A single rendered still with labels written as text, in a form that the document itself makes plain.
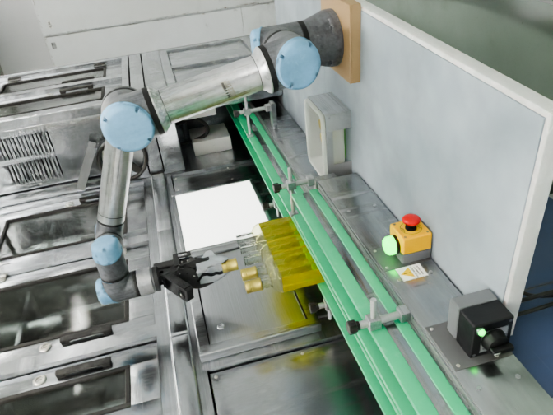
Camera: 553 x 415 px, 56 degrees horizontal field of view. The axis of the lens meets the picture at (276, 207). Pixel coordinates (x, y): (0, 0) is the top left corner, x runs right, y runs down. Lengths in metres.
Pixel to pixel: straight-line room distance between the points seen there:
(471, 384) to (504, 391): 0.05
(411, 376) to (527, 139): 0.46
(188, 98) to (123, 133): 0.17
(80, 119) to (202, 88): 1.14
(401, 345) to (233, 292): 0.68
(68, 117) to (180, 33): 2.85
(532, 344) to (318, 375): 0.54
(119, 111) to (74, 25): 3.82
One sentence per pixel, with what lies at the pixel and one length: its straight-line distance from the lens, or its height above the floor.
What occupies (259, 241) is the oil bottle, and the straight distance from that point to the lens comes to 1.53.
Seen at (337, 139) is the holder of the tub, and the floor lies 0.79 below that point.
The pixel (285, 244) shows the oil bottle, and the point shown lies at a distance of 1.50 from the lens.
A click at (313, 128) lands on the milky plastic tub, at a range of 1.70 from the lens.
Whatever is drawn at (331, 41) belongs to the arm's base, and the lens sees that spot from 1.41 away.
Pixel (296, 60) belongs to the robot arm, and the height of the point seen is 0.95.
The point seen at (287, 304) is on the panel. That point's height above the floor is 1.05.
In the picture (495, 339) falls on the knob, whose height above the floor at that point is 0.80.
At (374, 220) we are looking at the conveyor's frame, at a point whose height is 0.81.
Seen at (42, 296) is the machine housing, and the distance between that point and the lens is 1.91.
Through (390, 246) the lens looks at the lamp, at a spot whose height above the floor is 0.85.
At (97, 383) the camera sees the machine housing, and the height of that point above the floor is 1.60.
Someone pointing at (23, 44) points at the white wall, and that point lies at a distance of 5.58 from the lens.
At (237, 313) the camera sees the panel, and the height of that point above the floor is 1.19.
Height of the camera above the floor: 1.26
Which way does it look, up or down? 9 degrees down
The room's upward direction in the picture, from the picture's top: 103 degrees counter-clockwise
